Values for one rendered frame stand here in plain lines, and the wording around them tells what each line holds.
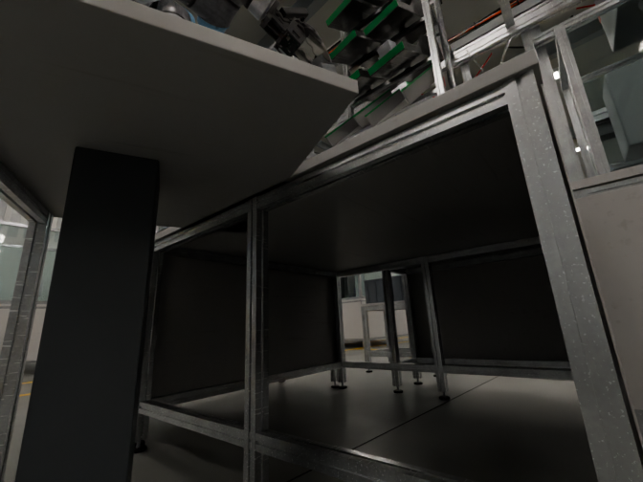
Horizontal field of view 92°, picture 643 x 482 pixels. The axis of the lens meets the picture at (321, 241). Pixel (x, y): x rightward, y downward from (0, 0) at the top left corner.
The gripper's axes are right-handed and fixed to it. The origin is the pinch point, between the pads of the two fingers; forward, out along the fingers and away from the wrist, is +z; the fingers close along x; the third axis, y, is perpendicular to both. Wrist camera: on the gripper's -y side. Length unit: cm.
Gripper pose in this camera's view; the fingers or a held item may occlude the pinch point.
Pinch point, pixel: (321, 62)
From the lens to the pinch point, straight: 112.3
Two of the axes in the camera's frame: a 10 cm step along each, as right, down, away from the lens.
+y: -2.6, 8.3, -4.9
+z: 7.2, 5.1, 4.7
